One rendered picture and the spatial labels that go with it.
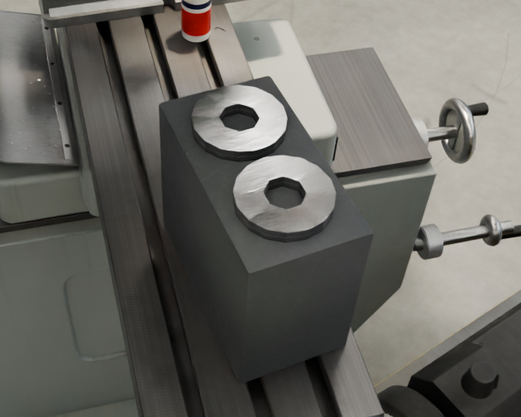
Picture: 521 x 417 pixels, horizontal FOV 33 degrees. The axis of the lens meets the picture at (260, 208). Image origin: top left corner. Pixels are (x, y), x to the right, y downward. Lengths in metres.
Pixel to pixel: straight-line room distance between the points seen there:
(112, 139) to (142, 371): 0.32
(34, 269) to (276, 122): 0.61
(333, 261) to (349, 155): 0.61
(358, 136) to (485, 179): 1.08
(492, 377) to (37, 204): 0.68
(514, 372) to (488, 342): 0.06
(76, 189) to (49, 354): 0.40
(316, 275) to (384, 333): 1.30
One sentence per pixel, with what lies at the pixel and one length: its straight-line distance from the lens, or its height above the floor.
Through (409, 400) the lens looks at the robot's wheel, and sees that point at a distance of 1.30.
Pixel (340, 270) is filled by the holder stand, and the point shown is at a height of 1.09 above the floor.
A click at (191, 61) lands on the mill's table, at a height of 0.94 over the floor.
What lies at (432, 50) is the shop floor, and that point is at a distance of 2.80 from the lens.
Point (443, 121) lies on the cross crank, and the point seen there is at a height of 0.63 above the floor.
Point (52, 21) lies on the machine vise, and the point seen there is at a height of 0.95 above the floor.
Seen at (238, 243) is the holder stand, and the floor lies 1.13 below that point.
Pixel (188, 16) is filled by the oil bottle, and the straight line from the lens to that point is 1.19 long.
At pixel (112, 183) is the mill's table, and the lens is 1.03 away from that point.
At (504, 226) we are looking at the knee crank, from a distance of 1.61.
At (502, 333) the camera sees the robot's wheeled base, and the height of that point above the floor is 0.59.
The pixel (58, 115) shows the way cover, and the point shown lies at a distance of 1.22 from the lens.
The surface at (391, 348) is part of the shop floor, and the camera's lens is 2.04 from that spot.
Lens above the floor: 1.71
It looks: 50 degrees down
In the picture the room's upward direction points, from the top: 5 degrees clockwise
